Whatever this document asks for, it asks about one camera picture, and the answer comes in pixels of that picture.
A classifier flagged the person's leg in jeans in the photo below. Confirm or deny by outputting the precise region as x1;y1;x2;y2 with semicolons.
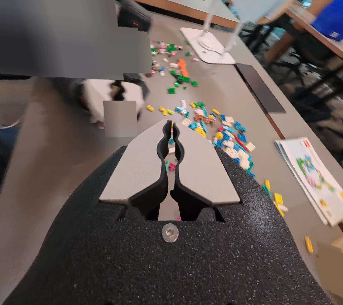
0;127;20;188

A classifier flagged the blue storage bin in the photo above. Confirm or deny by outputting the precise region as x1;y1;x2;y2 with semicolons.
311;0;343;41

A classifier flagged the black table panel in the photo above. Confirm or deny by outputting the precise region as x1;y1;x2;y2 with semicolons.
235;63;287;114

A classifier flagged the white desk stand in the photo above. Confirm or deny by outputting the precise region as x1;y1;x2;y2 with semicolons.
179;0;245;65

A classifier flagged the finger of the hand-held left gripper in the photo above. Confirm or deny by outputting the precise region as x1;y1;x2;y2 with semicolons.
121;81;147;119
86;79;120;124

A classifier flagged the orange lego brick separator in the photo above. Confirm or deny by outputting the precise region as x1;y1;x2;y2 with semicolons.
178;59;190;78

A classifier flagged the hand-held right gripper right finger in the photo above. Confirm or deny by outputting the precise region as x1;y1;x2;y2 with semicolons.
170;122;241;221

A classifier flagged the red lego axle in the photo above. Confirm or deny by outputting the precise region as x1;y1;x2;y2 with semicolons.
234;134;248;152

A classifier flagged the pile of pastel lego pieces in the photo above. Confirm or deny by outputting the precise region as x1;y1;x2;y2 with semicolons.
146;99;289;217

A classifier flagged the wooden desk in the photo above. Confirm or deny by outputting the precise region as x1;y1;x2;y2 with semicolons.
256;0;343;62

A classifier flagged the white round lego gear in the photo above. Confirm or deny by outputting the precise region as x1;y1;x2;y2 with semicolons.
224;146;239;160

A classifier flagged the pile of green brown lego pieces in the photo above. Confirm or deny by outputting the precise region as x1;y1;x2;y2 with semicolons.
146;39;200;95

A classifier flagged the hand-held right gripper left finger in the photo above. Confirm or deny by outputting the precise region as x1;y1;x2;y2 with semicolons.
99;120;172;220

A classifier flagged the lego instruction booklet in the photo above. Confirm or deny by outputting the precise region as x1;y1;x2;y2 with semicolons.
274;137;343;227

